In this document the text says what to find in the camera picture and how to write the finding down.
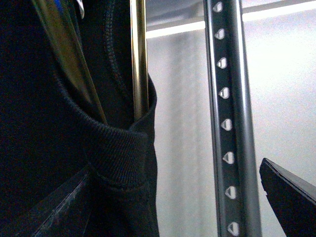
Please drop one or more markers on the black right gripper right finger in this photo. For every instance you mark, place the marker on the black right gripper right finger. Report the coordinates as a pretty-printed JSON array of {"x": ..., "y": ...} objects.
[{"x": 292, "y": 199}]

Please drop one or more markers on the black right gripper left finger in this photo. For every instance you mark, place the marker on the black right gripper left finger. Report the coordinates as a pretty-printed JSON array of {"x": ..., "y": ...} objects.
[{"x": 64, "y": 213}]

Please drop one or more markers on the black t-shirt small white print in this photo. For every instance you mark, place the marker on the black t-shirt small white print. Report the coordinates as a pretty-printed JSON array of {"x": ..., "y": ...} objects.
[{"x": 46, "y": 138}]

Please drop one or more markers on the metallic clothes hanger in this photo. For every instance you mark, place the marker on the metallic clothes hanger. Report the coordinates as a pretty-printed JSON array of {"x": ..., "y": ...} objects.
[{"x": 100, "y": 48}]

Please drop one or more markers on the dark perforated rack post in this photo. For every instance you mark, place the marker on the dark perforated rack post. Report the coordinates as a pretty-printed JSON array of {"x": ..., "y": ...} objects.
[{"x": 235, "y": 175}]

